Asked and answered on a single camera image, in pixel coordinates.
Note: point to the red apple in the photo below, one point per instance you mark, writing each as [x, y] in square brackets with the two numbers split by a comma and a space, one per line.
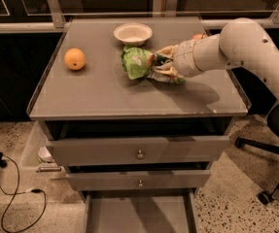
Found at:
[199, 36]

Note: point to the metal window bracket left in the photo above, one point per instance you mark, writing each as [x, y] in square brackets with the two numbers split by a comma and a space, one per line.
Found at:
[58, 19]

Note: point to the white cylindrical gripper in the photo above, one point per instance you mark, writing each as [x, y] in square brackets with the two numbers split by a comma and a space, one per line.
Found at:
[184, 58]

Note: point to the green rice chip bag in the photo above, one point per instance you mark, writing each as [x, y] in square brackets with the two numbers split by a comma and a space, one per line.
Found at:
[139, 63]

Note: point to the grey drawer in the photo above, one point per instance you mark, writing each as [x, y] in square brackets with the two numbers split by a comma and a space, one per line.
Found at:
[138, 180]
[135, 212]
[149, 150]

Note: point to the white paper bowl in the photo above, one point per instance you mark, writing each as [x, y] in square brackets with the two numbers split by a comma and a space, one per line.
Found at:
[135, 34]

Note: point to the black office chair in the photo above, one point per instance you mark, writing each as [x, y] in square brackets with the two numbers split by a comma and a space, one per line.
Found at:
[275, 152]

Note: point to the orange fruit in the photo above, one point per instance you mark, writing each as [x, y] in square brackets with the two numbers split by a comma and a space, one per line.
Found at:
[74, 59]

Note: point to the middle grey drawer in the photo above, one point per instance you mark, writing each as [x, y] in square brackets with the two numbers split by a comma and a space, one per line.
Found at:
[138, 180]

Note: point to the top grey drawer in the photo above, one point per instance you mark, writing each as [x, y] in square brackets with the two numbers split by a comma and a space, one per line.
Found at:
[149, 150]

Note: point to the bottom grey drawer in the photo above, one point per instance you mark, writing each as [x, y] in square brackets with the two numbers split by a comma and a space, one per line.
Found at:
[135, 212]

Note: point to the white object in bin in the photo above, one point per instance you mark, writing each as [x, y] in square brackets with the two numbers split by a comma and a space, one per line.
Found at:
[44, 155]

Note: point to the grey drawer cabinet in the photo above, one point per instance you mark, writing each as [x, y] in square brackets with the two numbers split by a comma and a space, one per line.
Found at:
[101, 101]

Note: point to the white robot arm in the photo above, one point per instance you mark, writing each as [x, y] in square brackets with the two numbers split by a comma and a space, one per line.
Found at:
[241, 43]

